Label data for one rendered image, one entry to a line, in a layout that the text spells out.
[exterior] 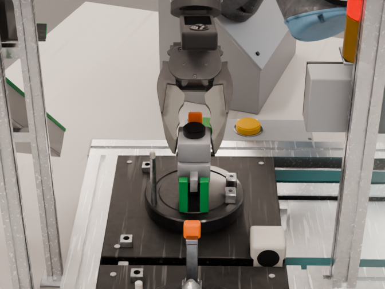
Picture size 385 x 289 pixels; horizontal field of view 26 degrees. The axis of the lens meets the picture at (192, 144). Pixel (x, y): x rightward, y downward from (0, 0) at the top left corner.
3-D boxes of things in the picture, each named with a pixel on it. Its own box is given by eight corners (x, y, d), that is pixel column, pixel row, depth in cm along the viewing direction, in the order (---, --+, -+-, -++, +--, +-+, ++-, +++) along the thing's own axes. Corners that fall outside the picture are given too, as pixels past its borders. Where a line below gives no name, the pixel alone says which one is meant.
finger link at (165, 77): (184, 120, 114) (198, 59, 115) (184, 118, 112) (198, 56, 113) (150, 113, 114) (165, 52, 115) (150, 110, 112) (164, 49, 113)
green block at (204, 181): (199, 207, 114) (200, 176, 111) (208, 207, 114) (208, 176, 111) (199, 212, 113) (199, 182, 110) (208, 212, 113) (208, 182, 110)
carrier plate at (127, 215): (118, 166, 129) (117, 154, 128) (272, 167, 129) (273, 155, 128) (101, 268, 109) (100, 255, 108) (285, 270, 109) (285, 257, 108)
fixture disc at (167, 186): (148, 174, 124) (147, 162, 123) (242, 174, 124) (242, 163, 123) (141, 233, 112) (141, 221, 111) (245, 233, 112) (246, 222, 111)
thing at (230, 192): (224, 195, 116) (224, 186, 115) (235, 195, 116) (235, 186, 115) (224, 203, 114) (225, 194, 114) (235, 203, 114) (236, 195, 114)
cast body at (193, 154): (179, 157, 118) (178, 114, 114) (209, 157, 118) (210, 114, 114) (177, 192, 111) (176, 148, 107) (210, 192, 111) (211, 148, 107)
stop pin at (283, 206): (277, 224, 121) (278, 202, 119) (285, 225, 121) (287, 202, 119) (277, 230, 120) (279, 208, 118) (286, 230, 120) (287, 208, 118)
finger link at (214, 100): (234, 153, 117) (220, 90, 119) (235, 148, 112) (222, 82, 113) (212, 158, 117) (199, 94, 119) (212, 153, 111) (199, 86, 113)
